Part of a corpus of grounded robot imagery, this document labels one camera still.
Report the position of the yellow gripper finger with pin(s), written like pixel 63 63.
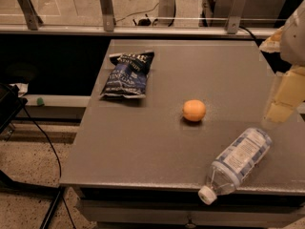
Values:
pixel 288 96

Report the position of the orange fruit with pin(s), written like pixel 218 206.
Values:
pixel 194 110

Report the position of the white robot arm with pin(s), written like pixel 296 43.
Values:
pixel 289 42

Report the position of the blue chip bag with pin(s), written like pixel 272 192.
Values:
pixel 129 77

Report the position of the clear plastic water bottle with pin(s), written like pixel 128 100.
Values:
pixel 228 171

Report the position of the small green object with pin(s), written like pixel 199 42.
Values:
pixel 40 101

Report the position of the black equipment at left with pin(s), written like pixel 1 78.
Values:
pixel 10 104

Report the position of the right metal rail bracket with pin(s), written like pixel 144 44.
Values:
pixel 235 15

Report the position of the metal rail bracket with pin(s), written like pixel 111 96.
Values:
pixel 33 20
pixel 107 15
pixel 235 15

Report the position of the middle metal rail bracket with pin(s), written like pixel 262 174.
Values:
pixel 107 15

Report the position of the left metal rail bracket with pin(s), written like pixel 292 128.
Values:
pixel 33 20

